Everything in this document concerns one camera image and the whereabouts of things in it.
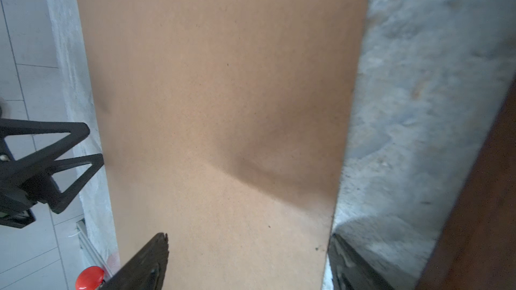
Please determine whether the brown cardboard backing board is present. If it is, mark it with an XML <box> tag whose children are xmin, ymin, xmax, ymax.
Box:
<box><xmin>77</xmin><ymin>0</ymin><xmax>368</xmax><ymax>289</ymax></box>

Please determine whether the brown wooden picture frame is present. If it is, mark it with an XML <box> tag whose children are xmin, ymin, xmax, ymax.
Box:
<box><xmin>416</xmin><ymin>84</ymin><xmax>515</xmax><ymax>289</ymax></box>

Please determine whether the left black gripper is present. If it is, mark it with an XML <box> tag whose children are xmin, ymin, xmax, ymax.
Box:
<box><xmin>0</xmin><ymin>117</ymin><xmax>105</xmax><ymax>230</ymax></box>

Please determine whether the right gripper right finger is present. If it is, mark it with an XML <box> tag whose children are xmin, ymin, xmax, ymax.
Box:
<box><xmin>328</xmin><ymin>233</ymin><xmax>394</xmax><ymax>290</ymax></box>

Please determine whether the red emergency stop button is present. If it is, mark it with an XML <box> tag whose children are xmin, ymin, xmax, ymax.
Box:
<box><xmin>75</xmin><ymin>266</ymin><xmax>105</xmax><ymax>290</ymax></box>

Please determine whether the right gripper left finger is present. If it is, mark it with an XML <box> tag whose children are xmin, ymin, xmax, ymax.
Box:
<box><xmin>100</xmin><ymin>232</ymin><xmax>169</xmax><ymax>290</ymax></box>

